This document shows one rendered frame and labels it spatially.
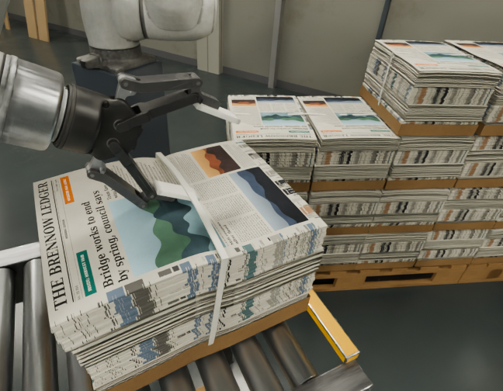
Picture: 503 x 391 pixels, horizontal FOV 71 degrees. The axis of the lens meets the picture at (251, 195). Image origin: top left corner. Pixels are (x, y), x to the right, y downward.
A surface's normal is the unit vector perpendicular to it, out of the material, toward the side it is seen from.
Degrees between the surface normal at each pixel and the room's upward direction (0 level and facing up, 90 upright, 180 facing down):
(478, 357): 0
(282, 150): 91
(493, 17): 90
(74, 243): 5
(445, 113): 90
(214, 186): 4
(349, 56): 90
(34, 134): 104
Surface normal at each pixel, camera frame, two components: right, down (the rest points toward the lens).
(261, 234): 0.04, -0.79
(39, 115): 0.53, 0.37
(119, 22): 0.17, 0.66
